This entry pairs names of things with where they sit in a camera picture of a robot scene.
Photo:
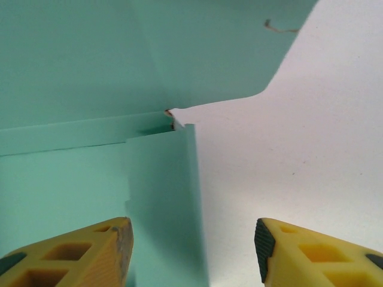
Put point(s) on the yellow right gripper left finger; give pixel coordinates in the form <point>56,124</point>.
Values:
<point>74,257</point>

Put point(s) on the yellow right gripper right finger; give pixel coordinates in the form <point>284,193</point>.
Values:
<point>314,260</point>

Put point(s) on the green cardboard box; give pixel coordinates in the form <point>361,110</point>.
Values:
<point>89,59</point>

